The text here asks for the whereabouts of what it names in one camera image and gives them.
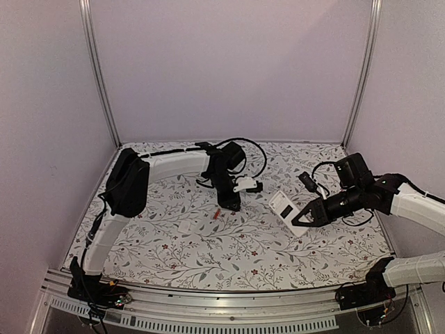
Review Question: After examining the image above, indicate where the white battery cover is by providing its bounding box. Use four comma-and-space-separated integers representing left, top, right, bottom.
178, 221, 194, 234

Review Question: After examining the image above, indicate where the floral patterned table mat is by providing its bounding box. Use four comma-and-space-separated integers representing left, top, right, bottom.
62, 140, 396, 292

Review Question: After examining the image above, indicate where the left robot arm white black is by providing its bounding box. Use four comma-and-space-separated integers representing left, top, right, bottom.
70, 138, 263, 302

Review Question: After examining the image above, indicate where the right aluminium frame post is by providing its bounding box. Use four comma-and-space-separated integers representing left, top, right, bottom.
341, 0, 382, 150

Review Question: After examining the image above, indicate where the front aluminium rail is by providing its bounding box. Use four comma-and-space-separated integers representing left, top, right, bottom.
27, 269, 436, 333

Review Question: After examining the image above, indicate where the white red remote control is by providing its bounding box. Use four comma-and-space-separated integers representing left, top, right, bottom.
268, 191, 308, 237

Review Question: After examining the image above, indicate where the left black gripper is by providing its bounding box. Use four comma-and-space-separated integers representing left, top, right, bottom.
207, 170, 241, 212

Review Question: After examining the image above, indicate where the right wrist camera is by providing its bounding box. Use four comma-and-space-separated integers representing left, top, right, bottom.
298, 172, 330, 199

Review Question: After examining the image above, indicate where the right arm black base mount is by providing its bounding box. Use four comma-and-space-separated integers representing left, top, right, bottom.
335, 257, 396, 310

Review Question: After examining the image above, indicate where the aluminium frame post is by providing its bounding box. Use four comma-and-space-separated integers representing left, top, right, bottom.
79, 0, 122, 148
341, 0, 382, 150

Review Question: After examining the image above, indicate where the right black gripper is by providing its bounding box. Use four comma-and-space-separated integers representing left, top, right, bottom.
293, 184, 364, 228

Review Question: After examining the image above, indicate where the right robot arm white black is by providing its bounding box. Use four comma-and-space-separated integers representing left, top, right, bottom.
291, 153, 444, 303

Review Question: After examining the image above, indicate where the left aluminium frame post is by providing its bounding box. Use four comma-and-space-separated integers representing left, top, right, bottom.
79, 0, 122, 148

